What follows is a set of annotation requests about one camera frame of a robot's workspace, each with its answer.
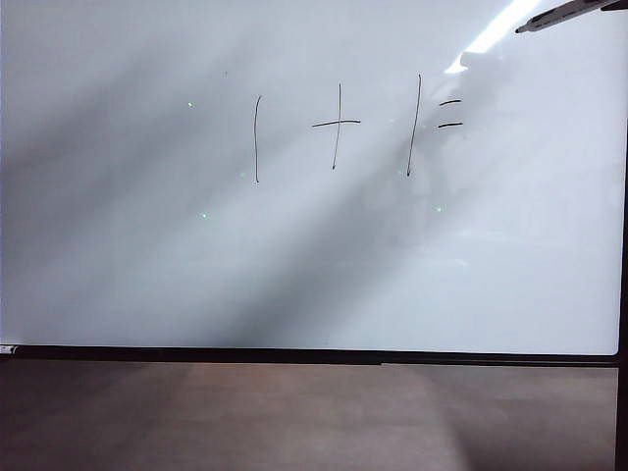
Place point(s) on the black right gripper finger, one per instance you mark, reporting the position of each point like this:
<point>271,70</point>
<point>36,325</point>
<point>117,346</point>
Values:
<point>615,5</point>

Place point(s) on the white whiteboard marker pen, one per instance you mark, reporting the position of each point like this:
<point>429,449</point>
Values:
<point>554,15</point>

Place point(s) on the black metal whiteboard stand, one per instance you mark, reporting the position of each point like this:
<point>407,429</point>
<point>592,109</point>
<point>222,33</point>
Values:
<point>622,417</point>

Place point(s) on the small white tag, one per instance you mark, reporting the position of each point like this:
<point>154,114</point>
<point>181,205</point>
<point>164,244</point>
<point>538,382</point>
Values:
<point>6,350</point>

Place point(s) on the white whiteboard with black frame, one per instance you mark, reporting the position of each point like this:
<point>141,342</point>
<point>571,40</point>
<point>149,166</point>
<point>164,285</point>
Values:
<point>147,221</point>

